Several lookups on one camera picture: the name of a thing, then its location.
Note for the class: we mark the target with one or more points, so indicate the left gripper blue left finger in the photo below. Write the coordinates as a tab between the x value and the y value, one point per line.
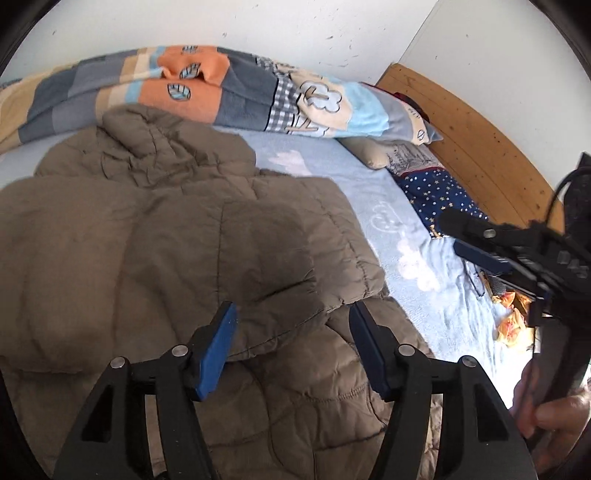
109	439

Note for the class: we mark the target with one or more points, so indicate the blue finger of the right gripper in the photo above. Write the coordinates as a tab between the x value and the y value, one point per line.
483	260
466	228

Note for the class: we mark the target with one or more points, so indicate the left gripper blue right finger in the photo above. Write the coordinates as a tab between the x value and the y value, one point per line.
479	439

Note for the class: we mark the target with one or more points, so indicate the brown puffer jacket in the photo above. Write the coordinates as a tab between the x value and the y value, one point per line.
304	411

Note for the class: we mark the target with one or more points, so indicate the person right hand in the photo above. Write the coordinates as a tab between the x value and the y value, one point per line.
565	418

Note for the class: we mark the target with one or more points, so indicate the navy star pillow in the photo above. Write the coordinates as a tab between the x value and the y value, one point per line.
433	190

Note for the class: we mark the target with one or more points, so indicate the yellow orange floral cloth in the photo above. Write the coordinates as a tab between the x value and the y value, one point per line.
512	330

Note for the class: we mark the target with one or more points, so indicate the wooden headboard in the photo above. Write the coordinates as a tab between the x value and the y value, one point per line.
494	172

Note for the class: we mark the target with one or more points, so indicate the light blue cloud bedsheet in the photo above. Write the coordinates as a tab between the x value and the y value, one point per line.
406	258

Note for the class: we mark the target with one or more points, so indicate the grey printed pillow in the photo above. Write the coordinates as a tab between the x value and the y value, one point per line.
406	158

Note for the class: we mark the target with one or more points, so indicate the beige small cushion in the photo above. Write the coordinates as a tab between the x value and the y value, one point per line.
371	153

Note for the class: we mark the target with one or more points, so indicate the patchwork rolled blanket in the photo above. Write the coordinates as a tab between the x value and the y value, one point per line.
210	85

